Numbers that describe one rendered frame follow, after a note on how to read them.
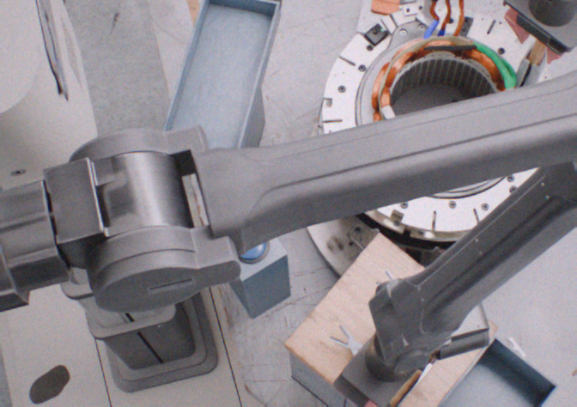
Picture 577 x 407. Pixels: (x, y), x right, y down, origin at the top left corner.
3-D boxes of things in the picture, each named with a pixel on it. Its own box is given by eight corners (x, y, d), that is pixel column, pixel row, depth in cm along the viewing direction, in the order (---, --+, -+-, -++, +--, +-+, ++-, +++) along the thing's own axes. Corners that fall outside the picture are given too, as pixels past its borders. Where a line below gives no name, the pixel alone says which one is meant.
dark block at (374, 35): (388, 38, 155) (389, 31, 153) (374, 49, 155) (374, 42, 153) (377, 27, 156) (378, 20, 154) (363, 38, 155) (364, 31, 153)
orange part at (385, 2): (416, -5, 189) (416, -8, 188) (411, 21, 187) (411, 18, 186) (375, -13, 189) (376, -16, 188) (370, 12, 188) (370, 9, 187)
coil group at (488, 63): (502, 78, 150) (507, 65, 146) (495, 88, 150) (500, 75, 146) (464, 53, 152) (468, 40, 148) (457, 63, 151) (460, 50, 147)
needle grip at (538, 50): (540, 57, 144) (549, 34, 138) (538, 69, 143) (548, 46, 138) (528, 55, 144) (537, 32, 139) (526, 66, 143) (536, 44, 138)
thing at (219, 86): (221, 68, 187) (205, -13, 160) (285, 82, 186) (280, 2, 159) (179, 211, 179) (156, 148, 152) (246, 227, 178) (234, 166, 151)
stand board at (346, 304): (496, 331, 146) (500, 327, 144) (405, 444, 142) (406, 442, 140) (378, 236, 150) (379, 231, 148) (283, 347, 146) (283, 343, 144)
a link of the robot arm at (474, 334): (374, 282, 117) (398, 360, 114) (480, 254, 118) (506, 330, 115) (368, 318, 128) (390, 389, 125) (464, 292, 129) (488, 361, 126)
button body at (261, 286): (267, 258, 177) (259, 209, 153) (291, 295, 175) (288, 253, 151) (227, 282, 176) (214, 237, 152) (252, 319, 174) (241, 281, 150)
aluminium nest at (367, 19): (435, 3, 190) (437, -4, 187) (427, 50, 187) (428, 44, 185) (366, -11, 191) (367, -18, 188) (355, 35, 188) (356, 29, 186)
